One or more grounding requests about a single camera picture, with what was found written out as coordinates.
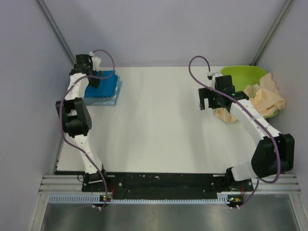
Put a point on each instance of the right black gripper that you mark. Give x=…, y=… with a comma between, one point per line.
x=206, y=93

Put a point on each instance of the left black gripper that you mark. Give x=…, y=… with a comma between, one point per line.
x=94, y=83

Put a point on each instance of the bright blue t shirt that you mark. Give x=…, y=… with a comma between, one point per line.
x=105, y=89

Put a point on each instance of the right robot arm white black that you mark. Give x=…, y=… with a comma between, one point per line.
x=274, y=151

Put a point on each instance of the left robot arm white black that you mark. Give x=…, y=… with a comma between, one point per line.
x=75, y=118

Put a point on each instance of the green plastic bin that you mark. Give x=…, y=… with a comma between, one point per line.
x=240, y=74

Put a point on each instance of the peach t shirt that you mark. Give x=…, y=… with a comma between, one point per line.
x=262, y=98

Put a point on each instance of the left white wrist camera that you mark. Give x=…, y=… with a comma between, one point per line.
x=96, y=61

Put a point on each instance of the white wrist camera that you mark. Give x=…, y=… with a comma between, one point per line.
x=212, y=78
x=96, y=61

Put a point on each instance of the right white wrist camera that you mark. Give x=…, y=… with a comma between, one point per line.
x=212, y=78

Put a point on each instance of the right aluminium corner post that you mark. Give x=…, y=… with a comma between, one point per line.
x=272, y=31

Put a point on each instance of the aluminium corner post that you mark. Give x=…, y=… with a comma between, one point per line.
x=56, y=30
x=272, y=31

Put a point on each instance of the left aluminium corner post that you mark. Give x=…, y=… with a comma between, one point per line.
x=56, y=30

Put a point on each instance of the light blue cable duct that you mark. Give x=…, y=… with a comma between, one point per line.
x=100, y=200

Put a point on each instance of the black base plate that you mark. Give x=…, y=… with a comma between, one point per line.
x=128, y=185

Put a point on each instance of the aluminium frame rail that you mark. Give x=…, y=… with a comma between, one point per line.
x=286, y=184

